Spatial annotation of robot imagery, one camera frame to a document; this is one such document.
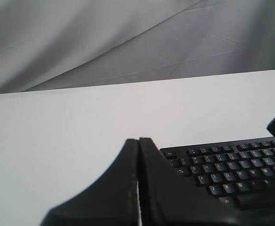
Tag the grey backdrop cloth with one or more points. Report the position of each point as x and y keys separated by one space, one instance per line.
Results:
x=58 y=44

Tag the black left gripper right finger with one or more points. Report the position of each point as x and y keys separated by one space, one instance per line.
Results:
x=177 y=200

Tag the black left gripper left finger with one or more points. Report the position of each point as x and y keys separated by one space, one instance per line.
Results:
x=112 y=200

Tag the black acer keyboard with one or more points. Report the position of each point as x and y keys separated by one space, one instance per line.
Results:
x=239 y=173

